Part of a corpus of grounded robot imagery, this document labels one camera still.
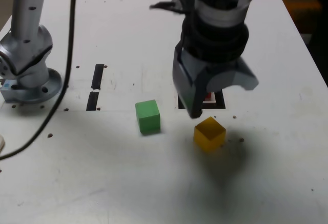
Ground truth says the green cube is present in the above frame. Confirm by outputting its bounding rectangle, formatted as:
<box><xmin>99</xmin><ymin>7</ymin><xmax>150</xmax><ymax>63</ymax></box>
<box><xmin>135</xmin><ymin>99</ymin><xmax>161</xmax><ymax>135</ymax></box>

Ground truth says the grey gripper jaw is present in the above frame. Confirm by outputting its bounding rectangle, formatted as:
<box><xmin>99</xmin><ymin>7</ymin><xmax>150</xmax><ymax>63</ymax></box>
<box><xmin>206</xmin><ymin>56</ymin><xmax>259</xmax><ymax>92</ymax></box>
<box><xmin>172</xmin><ymin>43</ymin><xmax>206</xmax><ymax>119</ymax></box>

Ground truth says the yellow cube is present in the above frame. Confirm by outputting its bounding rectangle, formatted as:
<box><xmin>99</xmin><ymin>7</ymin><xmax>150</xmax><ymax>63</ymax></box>
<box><xmin>193</xmin><ymin>116</ymin><xmax>227</xmax><ymax>153</ymax></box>

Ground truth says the black cable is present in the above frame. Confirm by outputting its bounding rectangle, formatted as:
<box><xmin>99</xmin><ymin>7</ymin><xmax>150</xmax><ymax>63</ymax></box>
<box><xmin>0</xmin><ymin>0</ymin><xmax>78</xmax><ymax>160</ymax></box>

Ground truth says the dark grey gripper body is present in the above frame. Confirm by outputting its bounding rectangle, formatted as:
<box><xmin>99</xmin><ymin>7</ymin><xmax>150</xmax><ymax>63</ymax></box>
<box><xmin>183</xmin><ymin>51</ymin><xmax>240</xmax><ymax>80</ymax></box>

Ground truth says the black tape square outline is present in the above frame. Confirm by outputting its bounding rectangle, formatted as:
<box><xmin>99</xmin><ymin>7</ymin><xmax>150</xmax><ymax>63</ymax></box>
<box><xmin>177</xmin><ymin>91</ymin><xmax>227</xmax><ymax>110</ymax></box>

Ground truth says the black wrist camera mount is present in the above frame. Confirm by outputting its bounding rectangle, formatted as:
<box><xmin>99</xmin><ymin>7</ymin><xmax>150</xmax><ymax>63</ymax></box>
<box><xmin>149</xmin><ymin>0</ymin><xmax>198</xmax><ymax>17</ymax></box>

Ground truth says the black tape strip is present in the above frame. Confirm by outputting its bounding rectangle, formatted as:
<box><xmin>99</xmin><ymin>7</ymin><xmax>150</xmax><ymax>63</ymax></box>
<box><xmin>86</xmin><ymin>64</ymin><xmax>105</xmax><ymax>112</ymax></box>

